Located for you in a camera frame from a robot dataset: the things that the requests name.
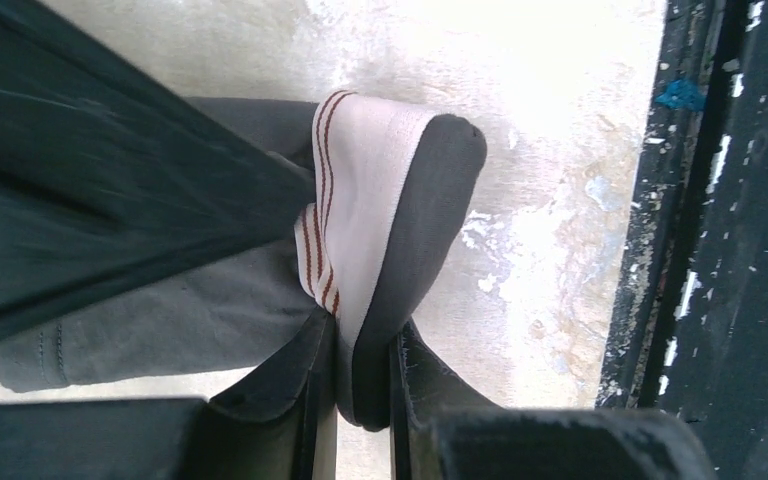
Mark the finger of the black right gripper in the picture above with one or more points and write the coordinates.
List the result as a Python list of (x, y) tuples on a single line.
[(109, 181)]

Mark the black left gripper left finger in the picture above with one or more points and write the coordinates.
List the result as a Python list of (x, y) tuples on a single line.
[(278, 422)]

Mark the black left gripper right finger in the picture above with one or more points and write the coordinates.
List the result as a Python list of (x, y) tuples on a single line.
[(442, 428)]

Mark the dark grey boxer underwear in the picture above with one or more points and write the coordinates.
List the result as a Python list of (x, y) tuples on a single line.
[(393, 185)]

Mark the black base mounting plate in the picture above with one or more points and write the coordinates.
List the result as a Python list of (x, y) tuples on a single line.
[(689, 328)]

